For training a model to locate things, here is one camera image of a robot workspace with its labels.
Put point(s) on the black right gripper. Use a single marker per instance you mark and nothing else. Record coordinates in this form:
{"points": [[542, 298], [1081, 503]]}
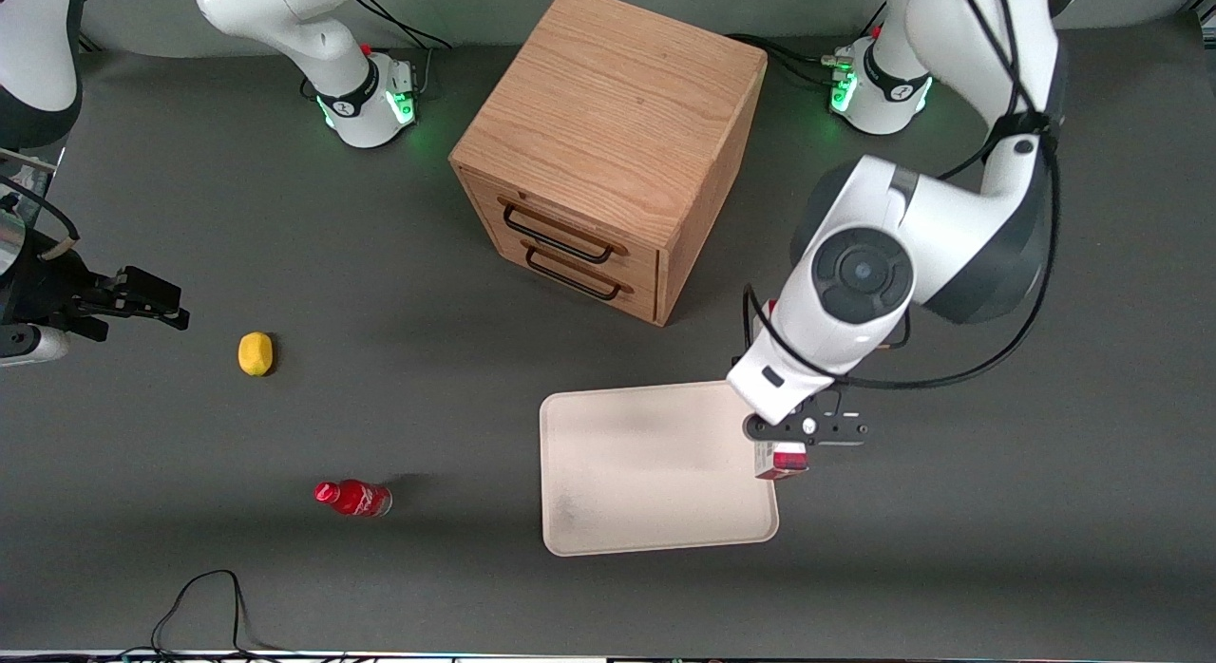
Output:
{"points": [[46, 285]]}

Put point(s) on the red tartan cookie box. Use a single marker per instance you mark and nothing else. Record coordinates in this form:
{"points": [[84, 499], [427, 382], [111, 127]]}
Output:
{"points": [[781, 462]]}

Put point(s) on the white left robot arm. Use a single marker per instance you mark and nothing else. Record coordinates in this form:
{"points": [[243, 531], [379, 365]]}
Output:
{"points": [[950, 217]]}

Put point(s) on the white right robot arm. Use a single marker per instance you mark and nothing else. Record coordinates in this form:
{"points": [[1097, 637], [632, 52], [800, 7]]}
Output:
{"points": [[285, 17]]}

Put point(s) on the beige rectangular tray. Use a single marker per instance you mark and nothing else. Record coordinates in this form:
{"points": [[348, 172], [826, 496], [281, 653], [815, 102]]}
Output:
{"points": [[646, 473]]}

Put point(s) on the yellow lemon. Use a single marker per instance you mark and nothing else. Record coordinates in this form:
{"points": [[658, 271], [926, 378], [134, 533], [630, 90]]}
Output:
{"points": [[255, 353]]}

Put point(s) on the wooden drawer front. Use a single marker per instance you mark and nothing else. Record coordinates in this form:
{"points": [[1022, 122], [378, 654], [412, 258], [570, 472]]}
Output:
{"points": [[608, 302], [484, 193]]}

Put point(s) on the red cola bottle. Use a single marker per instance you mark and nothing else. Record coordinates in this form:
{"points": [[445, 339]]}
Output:
{"points": [[353, 499]]}

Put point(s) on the wooden drawer cabinet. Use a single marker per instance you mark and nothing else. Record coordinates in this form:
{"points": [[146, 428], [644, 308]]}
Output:
{"points": [[617, 103]]}

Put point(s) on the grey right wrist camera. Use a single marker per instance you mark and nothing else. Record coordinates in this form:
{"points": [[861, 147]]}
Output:
{"points": [[28, 345]]}

